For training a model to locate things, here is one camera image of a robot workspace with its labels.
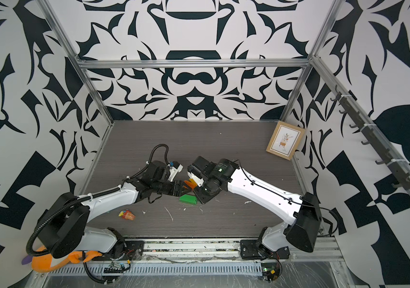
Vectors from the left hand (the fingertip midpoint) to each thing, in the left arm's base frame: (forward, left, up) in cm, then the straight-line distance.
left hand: (187, 186), depth 84 cm
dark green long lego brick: (-4, 0, -7) cm, 8 cm away
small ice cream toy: (-10, +27, -6) cm, 29 cm away
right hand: (-7, -6, +7) cm, 12 cm away
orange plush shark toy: (-27, +51, 0) cm, 58 cm away
